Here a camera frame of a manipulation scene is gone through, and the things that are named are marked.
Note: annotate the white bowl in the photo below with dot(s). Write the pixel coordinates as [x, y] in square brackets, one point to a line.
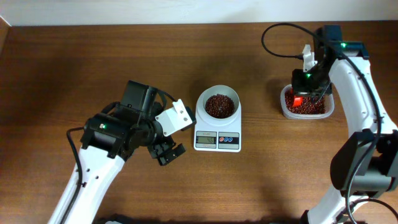
[218, 89]

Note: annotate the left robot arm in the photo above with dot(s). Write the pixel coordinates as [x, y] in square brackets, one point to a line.
[98, 162]

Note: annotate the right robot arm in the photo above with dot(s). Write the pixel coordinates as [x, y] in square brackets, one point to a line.
[366, 165]

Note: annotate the red beans in container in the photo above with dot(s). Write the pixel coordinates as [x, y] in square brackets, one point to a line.
[308, 106]

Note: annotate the red beans in bowl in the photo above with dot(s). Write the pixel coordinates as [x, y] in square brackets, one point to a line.
[219, 106]

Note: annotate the white digital kitchen scale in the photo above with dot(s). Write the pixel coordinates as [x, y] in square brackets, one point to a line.
[218, 135]

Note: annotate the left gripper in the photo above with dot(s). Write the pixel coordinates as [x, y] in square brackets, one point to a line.
[157, 152]

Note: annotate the clear plastic container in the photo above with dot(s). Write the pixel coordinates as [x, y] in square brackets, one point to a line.
[329, 107]

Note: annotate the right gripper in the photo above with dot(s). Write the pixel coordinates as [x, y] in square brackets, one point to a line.
[310, 92]

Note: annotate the orange measuring scoop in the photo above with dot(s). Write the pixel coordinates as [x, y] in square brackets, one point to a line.
[295, 101]

